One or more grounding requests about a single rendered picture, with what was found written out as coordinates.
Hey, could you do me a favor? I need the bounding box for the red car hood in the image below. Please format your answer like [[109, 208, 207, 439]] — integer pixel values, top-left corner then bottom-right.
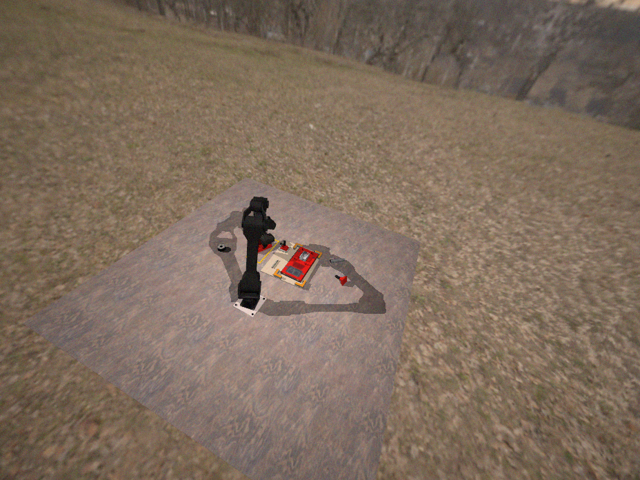
[[258, 239, 272, 252]]

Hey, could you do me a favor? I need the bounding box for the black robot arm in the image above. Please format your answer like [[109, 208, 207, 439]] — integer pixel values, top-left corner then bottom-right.
[[238, 197, 276, 310]]

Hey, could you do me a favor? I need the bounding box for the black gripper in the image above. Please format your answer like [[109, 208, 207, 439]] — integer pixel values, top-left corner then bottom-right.
[[260, 230, 274, 248]]

